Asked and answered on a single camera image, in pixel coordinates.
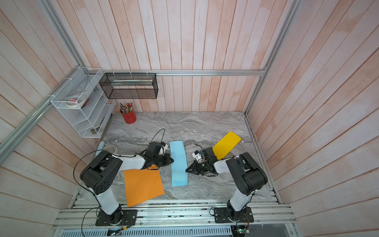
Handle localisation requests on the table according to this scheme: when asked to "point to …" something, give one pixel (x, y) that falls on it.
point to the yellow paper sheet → (226, 145)
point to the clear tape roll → (111, 148)
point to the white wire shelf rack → (89, 120)
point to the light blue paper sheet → (179, 176)
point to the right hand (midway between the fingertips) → (186, 170)
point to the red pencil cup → (129, 115)
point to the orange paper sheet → (141, 185)
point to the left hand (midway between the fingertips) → (173, 162)
